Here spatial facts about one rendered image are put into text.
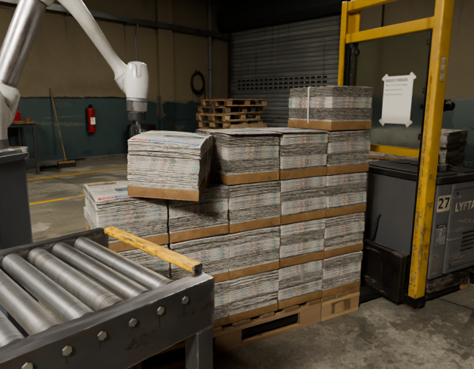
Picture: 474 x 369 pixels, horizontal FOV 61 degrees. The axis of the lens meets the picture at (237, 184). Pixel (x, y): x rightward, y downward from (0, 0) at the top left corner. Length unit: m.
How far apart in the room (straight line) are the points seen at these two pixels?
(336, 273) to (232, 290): 0.66
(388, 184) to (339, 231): 0.65
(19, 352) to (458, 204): 2.47
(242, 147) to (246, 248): 0.49
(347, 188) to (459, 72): 6.03
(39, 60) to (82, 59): 0.83
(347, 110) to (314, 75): 7.14
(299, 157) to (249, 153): 0.29
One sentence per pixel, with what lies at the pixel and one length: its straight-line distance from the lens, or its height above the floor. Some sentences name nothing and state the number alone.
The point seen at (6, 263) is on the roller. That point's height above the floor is 0.79.
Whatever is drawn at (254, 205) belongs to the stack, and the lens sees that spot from 1.94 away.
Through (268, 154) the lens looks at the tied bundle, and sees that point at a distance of 1.93.
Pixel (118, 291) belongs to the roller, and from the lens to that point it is 0.97.
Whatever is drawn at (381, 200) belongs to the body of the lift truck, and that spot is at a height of 0.57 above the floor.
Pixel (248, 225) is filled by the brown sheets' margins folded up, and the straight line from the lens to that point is 1.94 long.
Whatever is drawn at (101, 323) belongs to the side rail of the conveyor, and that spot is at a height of 0.80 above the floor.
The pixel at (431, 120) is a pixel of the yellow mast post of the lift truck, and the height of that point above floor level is 1.12.
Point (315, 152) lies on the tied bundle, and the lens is 2.10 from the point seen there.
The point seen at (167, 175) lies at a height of 0.92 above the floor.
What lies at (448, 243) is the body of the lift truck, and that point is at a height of 0.36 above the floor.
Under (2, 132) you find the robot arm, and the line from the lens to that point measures 1.79.
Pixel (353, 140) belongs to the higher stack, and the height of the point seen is 1.01.
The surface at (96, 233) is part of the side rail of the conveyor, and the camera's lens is 1.34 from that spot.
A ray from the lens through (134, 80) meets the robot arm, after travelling 1.80.
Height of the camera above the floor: 1.20
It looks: 11 degrees down
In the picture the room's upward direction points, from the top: straight up
